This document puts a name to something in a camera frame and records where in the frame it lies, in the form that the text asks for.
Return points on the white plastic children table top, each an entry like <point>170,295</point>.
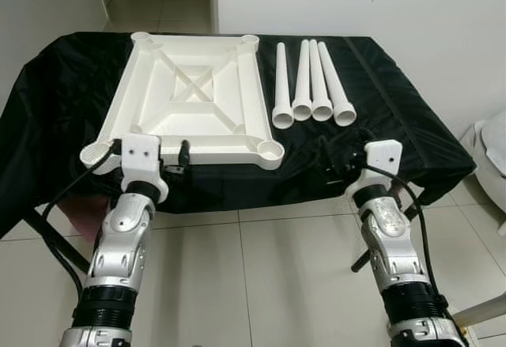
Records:
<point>190,86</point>

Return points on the white tapered plastic table leg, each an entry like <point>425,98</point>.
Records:
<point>319,86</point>
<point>335,86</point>
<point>282,86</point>
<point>303,78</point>

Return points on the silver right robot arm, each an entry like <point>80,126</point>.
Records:
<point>395,244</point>

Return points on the black table cloth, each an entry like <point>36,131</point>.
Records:
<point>395,126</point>

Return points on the white plastic chair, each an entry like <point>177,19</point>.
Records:
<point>486,165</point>

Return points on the yellow crumpled cloth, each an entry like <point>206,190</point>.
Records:
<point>467,337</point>

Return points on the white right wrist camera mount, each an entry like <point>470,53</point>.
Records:
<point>383,161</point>

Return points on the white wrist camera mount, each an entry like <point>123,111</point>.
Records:
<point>141,153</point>
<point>383,161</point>

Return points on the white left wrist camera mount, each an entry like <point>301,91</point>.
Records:
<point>141,153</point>

